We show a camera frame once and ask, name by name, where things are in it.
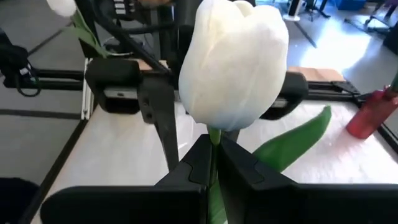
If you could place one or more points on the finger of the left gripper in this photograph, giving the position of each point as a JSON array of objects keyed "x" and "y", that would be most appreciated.
[
  {"x": 158, "y": 102},
  {"x": 231, "y": 134}
]

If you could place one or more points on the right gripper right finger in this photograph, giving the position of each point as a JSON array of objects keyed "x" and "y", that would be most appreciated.
[{"x": 311, "y": 205}]

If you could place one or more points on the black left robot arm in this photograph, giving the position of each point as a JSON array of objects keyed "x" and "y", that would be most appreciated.
[{"x": 186, "y": 37}]

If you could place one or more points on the white glossy table sheet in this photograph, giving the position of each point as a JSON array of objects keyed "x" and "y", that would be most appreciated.
[{"x": 124, "y": 149}]

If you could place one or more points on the black base beam striped edge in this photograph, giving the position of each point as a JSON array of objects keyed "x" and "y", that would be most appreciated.
[{"x": 59, "y": 79}]

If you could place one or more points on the red vase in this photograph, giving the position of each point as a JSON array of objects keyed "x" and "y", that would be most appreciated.
[{"x": 370, "y": 115}]

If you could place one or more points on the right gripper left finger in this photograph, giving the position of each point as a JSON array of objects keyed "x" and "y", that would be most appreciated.
[{"x": 124, "y": 205}]

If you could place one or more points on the white artificial tulip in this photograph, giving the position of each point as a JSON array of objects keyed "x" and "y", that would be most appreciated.
[
  {"x": 62, "y": 6},
  {"x": 233, "y": 62}
]

